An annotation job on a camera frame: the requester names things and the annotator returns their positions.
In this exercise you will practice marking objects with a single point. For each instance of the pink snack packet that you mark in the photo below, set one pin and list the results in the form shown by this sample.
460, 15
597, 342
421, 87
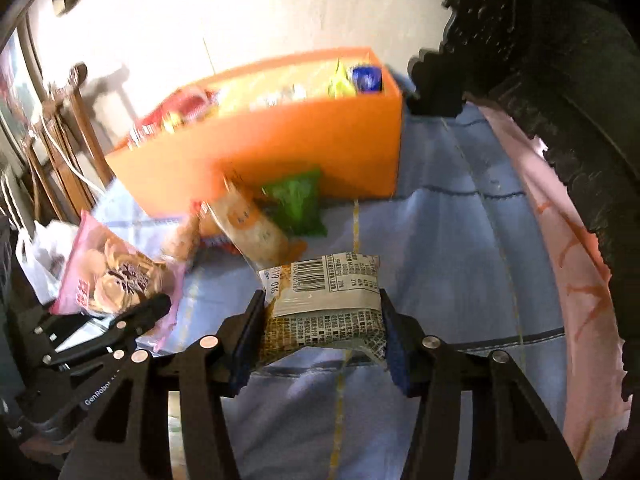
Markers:
100, 270

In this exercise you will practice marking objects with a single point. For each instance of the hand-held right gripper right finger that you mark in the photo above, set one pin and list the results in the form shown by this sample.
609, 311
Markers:
400, 355

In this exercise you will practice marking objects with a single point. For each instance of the small orange snack packet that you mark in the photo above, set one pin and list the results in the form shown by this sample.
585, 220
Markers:
182, 237

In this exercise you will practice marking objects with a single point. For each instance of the orange clear snack packet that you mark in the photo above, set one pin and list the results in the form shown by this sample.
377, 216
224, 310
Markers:
250, 230

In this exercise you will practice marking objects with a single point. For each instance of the wooden chair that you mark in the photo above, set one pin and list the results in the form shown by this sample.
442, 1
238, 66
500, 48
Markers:
75, 110

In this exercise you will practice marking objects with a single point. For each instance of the white yellow barcode snack packet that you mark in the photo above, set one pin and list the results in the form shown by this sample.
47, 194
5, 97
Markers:
325, 310

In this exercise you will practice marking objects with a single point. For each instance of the red white snack packet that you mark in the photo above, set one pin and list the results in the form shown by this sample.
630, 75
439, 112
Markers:
145, 132

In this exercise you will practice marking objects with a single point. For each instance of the orange storage box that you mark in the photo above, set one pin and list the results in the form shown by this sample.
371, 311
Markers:
300, 140

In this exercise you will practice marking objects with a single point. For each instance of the framed wall picture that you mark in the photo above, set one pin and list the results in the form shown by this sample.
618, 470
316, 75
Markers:
15, 100

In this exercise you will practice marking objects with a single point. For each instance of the blue snack packet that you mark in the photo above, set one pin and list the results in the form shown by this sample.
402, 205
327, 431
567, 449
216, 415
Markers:
367, 79

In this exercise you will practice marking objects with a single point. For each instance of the pink cloth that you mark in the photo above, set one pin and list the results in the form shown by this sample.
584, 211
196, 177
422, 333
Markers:
575, 285

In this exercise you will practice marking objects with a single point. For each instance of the yellow green snack packet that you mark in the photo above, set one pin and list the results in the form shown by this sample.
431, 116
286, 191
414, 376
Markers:
342, 82

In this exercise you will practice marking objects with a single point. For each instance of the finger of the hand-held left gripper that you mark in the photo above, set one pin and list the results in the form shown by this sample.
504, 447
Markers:
147, 310

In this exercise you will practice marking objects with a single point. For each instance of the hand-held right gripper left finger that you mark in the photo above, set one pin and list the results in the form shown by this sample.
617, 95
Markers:
245, 355

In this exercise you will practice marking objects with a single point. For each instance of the blue bedsheet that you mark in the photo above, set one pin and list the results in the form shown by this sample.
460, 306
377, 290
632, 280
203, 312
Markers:
450, 260

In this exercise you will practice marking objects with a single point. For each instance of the white plastic bag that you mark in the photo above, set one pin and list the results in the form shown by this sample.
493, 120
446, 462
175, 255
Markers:
40, 255

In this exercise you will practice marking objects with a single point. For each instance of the black carved headboard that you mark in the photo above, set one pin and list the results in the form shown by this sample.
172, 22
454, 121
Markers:
550, 60

